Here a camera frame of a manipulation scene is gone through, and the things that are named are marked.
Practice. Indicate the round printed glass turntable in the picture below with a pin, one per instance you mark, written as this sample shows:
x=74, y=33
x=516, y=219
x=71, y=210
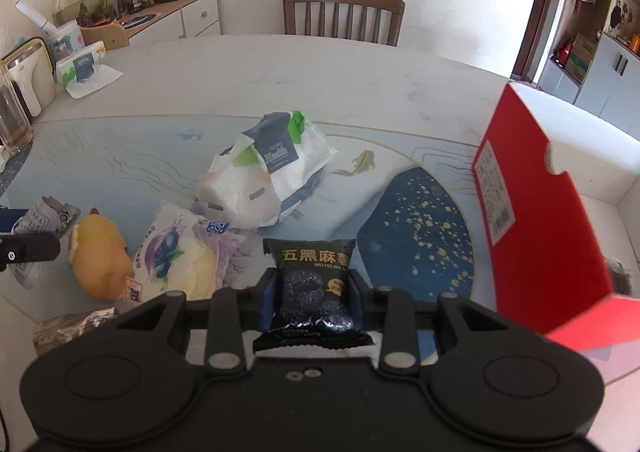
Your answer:
x=125, y=157

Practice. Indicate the newspaper print wrapper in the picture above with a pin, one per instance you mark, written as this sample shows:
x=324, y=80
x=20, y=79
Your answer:
x=45, y=217

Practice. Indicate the glass plant terrarium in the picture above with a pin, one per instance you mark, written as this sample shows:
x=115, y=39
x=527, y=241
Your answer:
x=90, y=7

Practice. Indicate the red bag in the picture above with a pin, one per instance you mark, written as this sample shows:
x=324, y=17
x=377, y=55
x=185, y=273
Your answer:
x=565, y=52

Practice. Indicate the glass jug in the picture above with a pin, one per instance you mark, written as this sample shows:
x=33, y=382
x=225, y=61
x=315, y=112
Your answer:
x=15, y=122

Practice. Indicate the white sideboard cabinet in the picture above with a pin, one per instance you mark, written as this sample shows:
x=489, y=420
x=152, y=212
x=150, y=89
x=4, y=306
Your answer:
x=200, y=17

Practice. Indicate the white paper roll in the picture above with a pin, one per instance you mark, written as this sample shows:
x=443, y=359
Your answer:
x=32, y=15

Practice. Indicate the yellow plush toy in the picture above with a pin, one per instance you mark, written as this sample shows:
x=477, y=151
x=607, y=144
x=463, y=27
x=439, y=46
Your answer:
x=100, y=257

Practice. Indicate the brown door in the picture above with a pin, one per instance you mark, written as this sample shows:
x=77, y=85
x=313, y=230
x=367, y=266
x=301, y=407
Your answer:
x=535, y=7

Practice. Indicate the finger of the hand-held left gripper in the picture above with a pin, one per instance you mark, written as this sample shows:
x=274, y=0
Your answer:
x=30, y=247
x=10, y=218

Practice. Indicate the silver foil packet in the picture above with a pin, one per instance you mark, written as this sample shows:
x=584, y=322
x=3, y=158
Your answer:
x=65, y=329

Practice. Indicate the red cardboard box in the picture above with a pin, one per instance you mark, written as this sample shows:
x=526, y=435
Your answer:
x=530, y=232

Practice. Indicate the grey wall cabinet unit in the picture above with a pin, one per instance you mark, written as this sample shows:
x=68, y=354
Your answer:
x=615, y=82

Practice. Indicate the open tissue pack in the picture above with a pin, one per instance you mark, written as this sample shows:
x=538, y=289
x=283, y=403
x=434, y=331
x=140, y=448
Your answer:
x=80, y=67

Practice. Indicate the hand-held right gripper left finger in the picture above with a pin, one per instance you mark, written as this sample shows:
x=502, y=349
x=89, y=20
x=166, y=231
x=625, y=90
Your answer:
x=267, y=299

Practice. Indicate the printed cup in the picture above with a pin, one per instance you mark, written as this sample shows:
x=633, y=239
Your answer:
x=67, y=45

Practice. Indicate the white kettle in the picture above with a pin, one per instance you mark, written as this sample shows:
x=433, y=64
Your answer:
x=35, y=82

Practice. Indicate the black snack packet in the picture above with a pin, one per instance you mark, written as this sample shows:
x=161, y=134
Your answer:
x=310, y=292

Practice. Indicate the white blueberry bread packet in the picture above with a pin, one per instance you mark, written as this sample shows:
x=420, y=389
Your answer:
x=170, y=252

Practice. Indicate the white green snack bag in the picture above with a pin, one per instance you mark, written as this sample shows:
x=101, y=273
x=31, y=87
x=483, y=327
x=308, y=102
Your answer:
x=280, y=182

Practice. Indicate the brown cardboard box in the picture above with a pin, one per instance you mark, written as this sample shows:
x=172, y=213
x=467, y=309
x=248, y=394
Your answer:
x=582, y=55

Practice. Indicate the clear plastic zip bag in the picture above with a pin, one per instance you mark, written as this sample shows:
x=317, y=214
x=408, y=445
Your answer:
x=619, y=274

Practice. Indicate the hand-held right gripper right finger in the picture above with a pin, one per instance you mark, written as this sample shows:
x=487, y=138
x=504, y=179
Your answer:
x=357, y=302

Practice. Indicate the dark round placemat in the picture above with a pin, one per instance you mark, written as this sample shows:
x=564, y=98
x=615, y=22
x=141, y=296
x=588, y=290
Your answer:
x=7, y=172

